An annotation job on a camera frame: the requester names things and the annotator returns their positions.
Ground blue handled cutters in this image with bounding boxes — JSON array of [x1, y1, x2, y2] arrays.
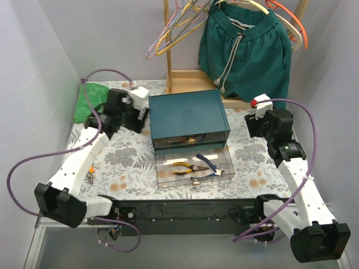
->
[[190, 154, 225, 181]]

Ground yellow handled pliers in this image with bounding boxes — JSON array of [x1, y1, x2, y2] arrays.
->
[[172, 162, 209, 175]]

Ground orange handled cutters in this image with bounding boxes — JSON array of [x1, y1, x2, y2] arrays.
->
[[86, 166, 94, 185]]

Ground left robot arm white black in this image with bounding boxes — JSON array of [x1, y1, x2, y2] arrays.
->
[[34, 86, 149, 228]]

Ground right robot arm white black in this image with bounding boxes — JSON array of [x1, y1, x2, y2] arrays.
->
[[245, 109, 351, 263]]

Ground green folded cloth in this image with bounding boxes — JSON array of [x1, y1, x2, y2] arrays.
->
[[73, 83, 110, 123]]

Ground teal drawer box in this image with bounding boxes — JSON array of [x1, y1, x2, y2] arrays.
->
[[149, 90, 231, 155]]

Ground wooden rack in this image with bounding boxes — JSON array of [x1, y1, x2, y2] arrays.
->
[[163, 1, 296, 109]]

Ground green shorts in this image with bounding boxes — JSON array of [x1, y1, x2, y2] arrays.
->
[[198, 1, 292, 109]]

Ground cream hanger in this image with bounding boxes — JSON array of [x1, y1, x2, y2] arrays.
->
[[214, 0, 303, 53]]

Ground pink hanger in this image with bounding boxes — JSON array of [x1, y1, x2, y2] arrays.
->
[[146, 0, 185, 60]]

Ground orange hanger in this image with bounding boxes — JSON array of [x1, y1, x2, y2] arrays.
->
[[265, 0, 310, 50]]

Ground yellow hanger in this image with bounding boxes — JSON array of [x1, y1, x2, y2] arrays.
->
[[148, 1, 211, 59]]

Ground grey hanger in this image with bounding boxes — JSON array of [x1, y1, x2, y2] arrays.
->
[[167, 1, 211, 45]]

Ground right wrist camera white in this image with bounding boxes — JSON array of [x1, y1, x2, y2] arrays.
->
[[250, 94, 273, 120]]

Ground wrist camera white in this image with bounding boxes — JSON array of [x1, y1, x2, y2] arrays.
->
[[250, 94, 273, 120], [127, 86, 149, 109]]

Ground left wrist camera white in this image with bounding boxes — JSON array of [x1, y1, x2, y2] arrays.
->
[[127, 86, 149, 109]]

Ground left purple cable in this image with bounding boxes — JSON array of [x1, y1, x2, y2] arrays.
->
[[7, 68, 141, 252]]

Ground purple cable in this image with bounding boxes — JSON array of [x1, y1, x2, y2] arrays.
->
[[232, 98, 317, 244], [7, 68, 141, 252]]

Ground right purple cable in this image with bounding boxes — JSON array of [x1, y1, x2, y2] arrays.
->
[[232, 98, 317, 244]]

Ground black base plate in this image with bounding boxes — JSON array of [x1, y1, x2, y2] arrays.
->
[[86, 199, 288, 236]]

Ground aluminium rail frame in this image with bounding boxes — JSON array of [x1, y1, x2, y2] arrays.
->
[[25, 219, 351, 268]]

